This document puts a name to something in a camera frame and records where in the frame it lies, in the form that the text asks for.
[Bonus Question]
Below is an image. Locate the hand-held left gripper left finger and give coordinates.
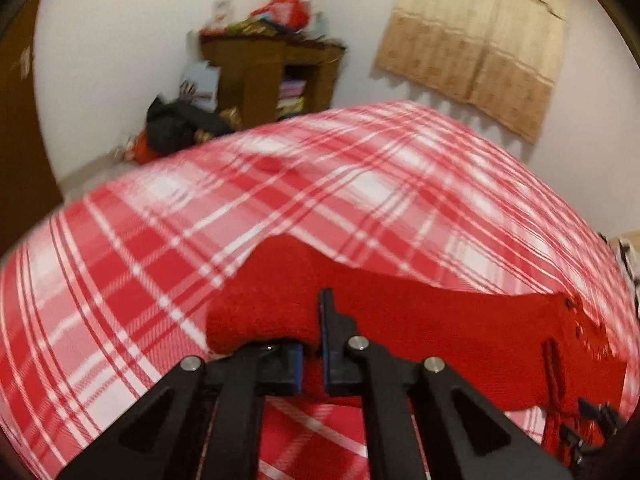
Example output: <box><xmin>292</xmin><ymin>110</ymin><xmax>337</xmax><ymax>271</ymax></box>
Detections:
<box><xmin>57</xmin><ymin>342</ymin><xmax>305</xmax><ymax>480</ymax></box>

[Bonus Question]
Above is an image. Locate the beige patterned curtain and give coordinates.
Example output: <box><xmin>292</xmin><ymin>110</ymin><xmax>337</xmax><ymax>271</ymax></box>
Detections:
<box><xmin>375</xmin><ymin>0</ymin><xmax>573</xmax><ymax>145</ymax></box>

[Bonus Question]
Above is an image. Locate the red plaid blanket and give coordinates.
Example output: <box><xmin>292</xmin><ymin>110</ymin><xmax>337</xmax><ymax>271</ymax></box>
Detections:
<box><xmin>0</xmin><ymin>100</ymin><xmax>636</xmax><ymax>480</ymax></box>

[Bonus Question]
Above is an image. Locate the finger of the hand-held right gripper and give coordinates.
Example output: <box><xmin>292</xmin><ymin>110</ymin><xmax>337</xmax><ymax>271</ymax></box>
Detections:
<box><xmin>560</xmin><ymin>397</ymin><xmax>628</xmax><ymax>466</ymax></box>

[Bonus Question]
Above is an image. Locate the white and blue bag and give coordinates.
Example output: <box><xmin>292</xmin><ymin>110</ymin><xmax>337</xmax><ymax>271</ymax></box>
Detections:
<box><xmin>180</xmin><ymin>60</ymin><xmax>221</xmax><ymax>111</ymax></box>

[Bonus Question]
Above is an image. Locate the brown wooden door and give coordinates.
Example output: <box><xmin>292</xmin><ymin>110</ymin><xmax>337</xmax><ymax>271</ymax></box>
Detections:
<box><xmin>0</xmin><ymin>0</ymin><xmax>63</xmax><ymax>256</ymax></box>

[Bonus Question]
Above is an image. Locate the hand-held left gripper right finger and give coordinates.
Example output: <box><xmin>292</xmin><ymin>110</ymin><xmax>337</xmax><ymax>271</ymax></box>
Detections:
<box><xmin>319</xmin><ymin>287</ymin><xmax>576</xmax><ymax>480</ymax></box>

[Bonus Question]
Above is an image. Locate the brown wooden cabinet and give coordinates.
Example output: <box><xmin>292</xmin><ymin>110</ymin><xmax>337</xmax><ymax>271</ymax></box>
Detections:
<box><xmin>200</xmin><ymin>35</ymin><xmax>347</xmax><ymax>128</ymax></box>

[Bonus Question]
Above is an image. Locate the stack of folded clothes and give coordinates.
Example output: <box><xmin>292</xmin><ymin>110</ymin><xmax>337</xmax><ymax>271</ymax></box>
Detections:
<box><xmin>277</xmin><ymin>77</ymin><xmax>306</xmax><ymax>121</ymax></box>

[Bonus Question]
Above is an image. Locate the red knit sweater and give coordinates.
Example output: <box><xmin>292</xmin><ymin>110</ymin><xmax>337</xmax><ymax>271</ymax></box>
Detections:
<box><xmin>206</xmin><ymin>234</ymin><xmax>628</xmax><ymax>461</ymax></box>

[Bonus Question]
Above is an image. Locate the pile of dark clothes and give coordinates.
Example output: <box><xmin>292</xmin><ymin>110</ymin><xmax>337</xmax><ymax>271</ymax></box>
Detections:
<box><xmin>145</xmin><ymin>95</ymin><xmax>236</xmax><ymax>156</ymax></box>

